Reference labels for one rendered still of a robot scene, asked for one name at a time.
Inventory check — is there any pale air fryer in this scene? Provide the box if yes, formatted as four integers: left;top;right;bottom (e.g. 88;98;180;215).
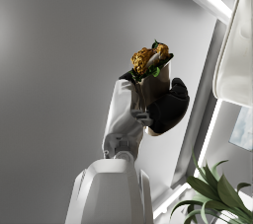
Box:
211;0;253;109

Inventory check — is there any chicken roll wrap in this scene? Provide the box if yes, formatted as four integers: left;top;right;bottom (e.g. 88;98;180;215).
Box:
129;39;175;137

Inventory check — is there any framed sky picture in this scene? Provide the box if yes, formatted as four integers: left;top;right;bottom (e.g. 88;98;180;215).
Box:
228;106;253;152

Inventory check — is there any green potted plant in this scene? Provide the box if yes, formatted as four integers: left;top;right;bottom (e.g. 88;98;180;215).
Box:
169;154;253;224

